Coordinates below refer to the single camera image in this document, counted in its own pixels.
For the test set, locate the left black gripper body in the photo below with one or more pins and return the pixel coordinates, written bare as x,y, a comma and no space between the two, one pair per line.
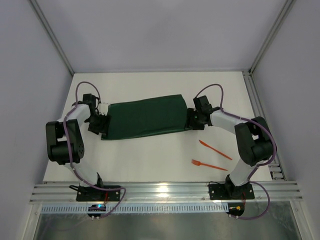
100,124

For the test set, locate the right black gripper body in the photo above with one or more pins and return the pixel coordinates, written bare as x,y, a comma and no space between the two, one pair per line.
191,118

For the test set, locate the dark green cloth napkin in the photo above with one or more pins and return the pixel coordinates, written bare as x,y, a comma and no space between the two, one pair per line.
146,117

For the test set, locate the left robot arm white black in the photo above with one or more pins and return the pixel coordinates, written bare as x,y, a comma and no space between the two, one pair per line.
64,142

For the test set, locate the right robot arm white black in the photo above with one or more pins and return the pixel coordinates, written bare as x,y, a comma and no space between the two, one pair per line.
254,143

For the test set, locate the orange plastic knife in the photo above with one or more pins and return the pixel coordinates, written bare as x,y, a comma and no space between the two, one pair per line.
214,149

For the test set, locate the orange plastic fork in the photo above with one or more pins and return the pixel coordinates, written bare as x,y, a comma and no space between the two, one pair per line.
199,163

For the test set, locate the left black controller board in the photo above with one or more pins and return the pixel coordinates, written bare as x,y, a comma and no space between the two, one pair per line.
95,211

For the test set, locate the black controller board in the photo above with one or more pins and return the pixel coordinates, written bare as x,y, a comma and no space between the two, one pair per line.
95,211
235,209

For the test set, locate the right black controller board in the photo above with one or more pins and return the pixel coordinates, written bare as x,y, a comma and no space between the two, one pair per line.
235,209

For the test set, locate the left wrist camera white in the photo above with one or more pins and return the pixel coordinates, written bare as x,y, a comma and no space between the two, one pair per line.
103,109

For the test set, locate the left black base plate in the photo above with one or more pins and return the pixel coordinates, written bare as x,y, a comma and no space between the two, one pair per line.
90,194

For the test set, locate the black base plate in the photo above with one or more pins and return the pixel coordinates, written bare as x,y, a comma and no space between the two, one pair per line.
90,194
219,191

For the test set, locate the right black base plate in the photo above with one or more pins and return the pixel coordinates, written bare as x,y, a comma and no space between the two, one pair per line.
219,191

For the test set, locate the aluminium front rail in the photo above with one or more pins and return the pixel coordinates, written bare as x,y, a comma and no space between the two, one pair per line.
159,192

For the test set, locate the slotted grey cable duct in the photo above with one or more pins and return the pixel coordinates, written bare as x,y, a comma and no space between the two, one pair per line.
139,208

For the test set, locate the left aluminium corner post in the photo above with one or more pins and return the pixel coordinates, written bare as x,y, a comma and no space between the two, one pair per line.
51,35

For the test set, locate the aluminium corner post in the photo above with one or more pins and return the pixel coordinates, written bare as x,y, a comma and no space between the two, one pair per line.
51,35
272,33

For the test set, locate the right aluminium corner post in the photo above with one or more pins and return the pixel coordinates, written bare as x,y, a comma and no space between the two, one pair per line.
272,33

